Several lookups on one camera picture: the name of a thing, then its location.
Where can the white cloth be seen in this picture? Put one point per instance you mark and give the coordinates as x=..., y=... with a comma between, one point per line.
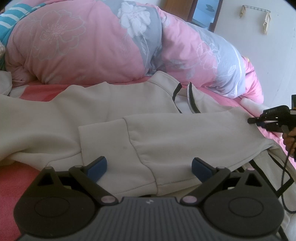
x=4, y=83

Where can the pink floral bed sheet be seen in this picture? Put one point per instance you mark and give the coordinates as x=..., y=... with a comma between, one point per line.
x=16, y=185

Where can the person's right hand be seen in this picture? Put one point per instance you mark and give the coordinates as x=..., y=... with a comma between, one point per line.
x=291, y=141

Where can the teal striped cloth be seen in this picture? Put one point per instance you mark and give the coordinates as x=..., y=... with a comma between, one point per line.
x=11, y=16

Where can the white brown checked knit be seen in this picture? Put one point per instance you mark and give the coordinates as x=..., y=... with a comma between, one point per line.
x=1, y=48

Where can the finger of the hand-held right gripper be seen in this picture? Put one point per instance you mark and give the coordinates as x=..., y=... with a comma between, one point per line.
x=275, y=111
x=268, y=124

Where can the wall hook rack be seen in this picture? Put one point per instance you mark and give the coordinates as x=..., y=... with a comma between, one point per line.
x=267, y=20

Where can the beige hooded jacket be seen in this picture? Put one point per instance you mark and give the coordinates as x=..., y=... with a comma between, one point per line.
x=161, y=129

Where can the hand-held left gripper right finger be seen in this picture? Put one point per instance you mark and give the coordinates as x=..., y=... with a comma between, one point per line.
x=201, y=171

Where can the pink grey floral quilt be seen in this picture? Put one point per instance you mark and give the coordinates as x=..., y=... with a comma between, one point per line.
x=81, y=46

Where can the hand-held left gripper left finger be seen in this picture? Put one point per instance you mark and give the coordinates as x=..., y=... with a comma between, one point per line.
x=98, y=169

